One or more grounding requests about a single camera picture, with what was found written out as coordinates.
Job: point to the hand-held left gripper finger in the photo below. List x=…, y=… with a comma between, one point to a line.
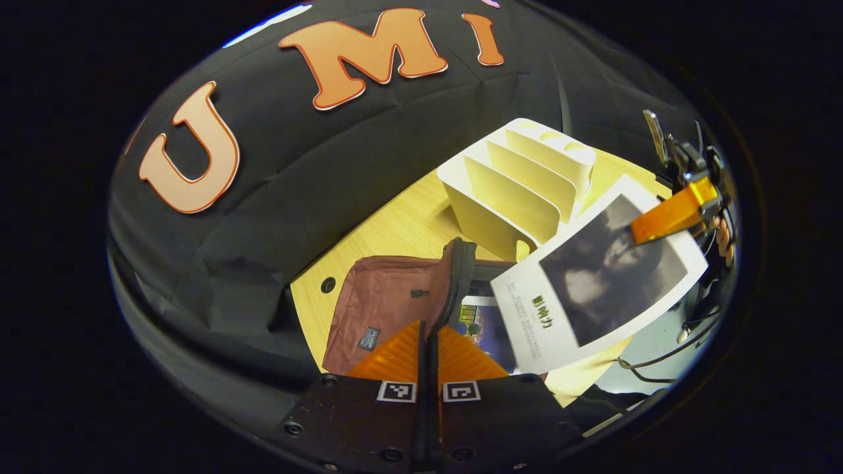
x=422, y=401
x=435, y=401

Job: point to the white bookshelf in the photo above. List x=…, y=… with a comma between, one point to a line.
x=500, y=210

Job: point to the maroon schoolbag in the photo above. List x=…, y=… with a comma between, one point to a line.
x=382, y=303

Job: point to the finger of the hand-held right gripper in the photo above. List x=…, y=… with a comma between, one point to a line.
x=668, y=217

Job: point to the dark cloth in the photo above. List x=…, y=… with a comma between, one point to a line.
x=602, y=403

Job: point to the blue spine book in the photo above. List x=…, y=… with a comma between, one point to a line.
x=484, y=329

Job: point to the white spine book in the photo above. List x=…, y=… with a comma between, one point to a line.
x=520, y=309

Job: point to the thin dark pole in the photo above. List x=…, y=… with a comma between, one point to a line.
x=563, y=99

